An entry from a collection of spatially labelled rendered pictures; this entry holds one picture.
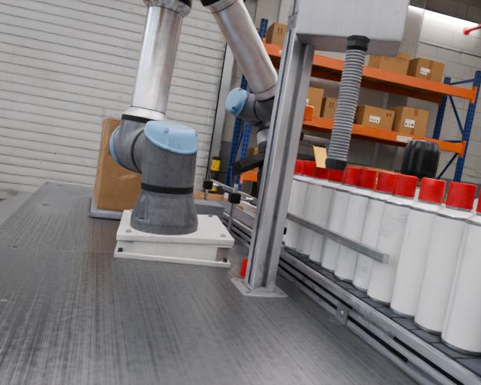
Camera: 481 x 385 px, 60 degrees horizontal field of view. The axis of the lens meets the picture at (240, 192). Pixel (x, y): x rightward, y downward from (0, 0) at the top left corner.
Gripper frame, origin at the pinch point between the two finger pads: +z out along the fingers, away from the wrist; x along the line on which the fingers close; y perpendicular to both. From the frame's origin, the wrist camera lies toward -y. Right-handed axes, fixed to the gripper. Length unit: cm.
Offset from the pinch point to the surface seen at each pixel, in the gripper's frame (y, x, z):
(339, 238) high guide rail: -3.8, -38.2, 19.6
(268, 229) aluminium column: -15.0, -32.6, 17.2
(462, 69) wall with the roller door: 420, 231, -342
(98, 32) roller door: -60, 294, -312
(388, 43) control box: -5, -59, -6
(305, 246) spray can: -1.5, -21.8, 16.3
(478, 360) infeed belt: -1, -59, 40
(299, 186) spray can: -2.2, -23.0, 2.7
